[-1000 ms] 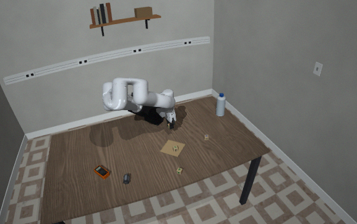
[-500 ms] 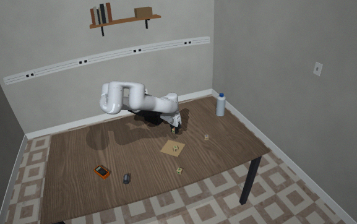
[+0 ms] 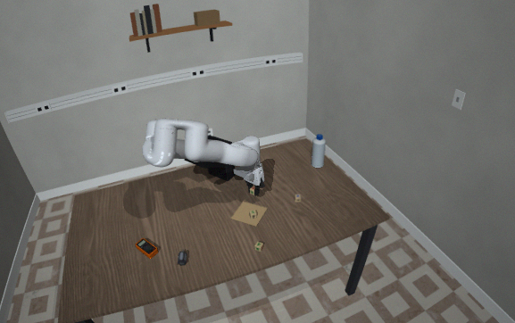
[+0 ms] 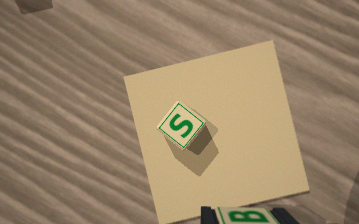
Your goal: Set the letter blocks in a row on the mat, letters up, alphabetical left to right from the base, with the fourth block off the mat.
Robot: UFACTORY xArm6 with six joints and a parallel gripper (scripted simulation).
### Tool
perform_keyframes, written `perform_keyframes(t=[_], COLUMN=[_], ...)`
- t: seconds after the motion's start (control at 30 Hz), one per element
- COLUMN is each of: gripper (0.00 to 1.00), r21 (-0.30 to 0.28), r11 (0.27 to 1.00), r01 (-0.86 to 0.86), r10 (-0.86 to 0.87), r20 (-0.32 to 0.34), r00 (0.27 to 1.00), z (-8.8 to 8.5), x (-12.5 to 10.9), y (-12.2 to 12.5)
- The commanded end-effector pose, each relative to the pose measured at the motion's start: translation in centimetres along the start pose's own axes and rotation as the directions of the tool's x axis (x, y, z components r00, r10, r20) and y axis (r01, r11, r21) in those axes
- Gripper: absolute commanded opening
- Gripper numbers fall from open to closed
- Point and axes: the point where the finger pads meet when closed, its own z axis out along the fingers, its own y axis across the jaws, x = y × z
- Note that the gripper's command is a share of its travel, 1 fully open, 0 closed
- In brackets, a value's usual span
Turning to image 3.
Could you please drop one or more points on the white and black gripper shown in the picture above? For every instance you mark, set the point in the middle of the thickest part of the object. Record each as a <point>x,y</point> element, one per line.
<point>257,180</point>

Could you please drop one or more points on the white plastic bottle with blue cap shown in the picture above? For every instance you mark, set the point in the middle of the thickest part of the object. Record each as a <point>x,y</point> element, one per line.
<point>318,151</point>

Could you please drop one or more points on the orange multimeter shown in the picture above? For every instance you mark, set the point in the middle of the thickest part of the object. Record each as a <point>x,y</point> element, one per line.
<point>146,248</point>

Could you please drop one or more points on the tan flat mat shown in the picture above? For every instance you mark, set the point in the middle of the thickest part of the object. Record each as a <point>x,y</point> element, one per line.
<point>242,214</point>

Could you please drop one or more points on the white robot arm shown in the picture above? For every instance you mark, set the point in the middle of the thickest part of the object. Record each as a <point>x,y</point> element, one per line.
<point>197,147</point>

